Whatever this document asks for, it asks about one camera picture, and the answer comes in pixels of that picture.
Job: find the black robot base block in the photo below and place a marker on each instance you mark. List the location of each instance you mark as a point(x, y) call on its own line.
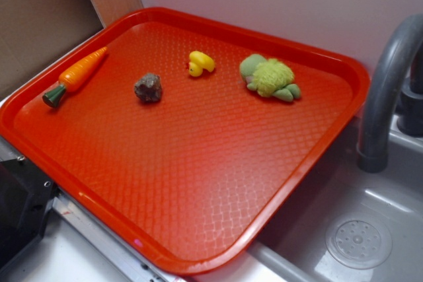
point(27, 194)

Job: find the red plastic tray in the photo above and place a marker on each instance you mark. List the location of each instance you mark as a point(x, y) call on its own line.
point(188, 181)

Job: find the yellow rubber duck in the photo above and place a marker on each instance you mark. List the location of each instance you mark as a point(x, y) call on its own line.
point(198, 62)

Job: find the brown rock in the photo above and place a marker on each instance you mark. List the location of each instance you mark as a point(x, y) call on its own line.
point(149, 89)

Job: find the green plush turtle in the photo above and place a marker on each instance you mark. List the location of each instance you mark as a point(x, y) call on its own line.
point(269, 78)

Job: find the orange toy carrot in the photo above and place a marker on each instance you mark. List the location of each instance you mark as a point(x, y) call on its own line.
point(74, 77)

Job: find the grey toy faucet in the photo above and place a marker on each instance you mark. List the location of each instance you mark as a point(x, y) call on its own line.
point(396, 87)

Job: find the grey toy sink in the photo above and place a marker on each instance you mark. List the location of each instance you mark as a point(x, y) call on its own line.
point(293, 244)

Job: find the sink drain strainer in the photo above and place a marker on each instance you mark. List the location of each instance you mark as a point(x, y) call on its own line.
point(358, 241)

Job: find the brown cardboard panel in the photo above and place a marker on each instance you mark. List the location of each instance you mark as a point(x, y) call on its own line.
point(35, 33)

